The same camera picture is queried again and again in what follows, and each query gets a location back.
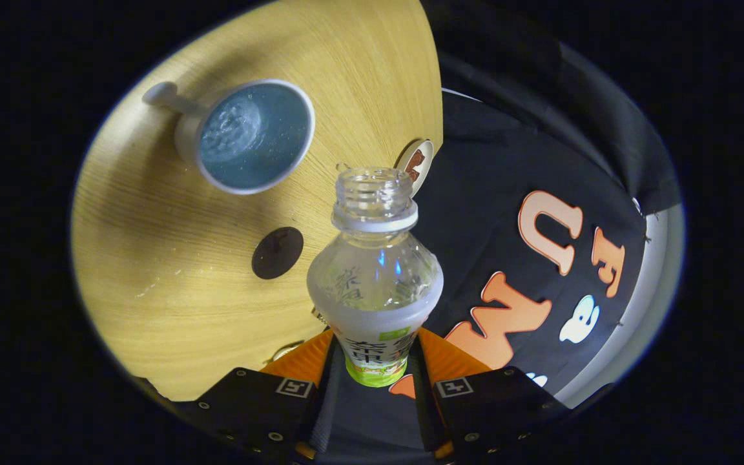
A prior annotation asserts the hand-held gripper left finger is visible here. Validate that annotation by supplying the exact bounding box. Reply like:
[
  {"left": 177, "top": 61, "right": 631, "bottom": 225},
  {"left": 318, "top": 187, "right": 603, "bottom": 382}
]
[{"left": 178, "top": 327, "right": 347, "bottom": 462}]

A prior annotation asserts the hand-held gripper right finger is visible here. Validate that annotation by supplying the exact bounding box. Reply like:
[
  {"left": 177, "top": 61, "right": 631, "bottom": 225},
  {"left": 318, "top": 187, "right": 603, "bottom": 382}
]
[{"left": 411, "top": 326, "right": 570, "bottom": 460}]

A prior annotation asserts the clear plastic juice bottle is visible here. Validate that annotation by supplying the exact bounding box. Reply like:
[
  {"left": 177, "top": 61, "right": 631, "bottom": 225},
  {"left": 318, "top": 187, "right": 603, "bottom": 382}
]
[{"left": 306, "top": 167, "right": 444, "bottom": 388}]

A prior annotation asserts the dark round coaster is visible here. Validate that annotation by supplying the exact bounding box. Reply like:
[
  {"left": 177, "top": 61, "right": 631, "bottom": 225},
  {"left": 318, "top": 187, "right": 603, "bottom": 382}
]
[{"left": 251, "top": 227, "right": 304, "bottom": 280}]

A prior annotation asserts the white cup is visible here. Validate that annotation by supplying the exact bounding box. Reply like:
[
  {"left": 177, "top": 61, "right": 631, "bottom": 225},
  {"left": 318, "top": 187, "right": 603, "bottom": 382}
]
[{"left": 142, "top": 79, "right": 316, "bottom": 196}]

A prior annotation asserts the wooden table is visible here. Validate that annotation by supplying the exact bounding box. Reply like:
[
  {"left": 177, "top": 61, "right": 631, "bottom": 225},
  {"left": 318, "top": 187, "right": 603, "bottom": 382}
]
[{"left": 70, "top": 0, "right": 444, "bottom": 402}]

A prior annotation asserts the small round plate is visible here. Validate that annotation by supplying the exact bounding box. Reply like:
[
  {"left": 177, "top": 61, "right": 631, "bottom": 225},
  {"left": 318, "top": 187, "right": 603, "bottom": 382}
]
[{"left": 396, "top": 139, "right": 435, "bottom": 198}]

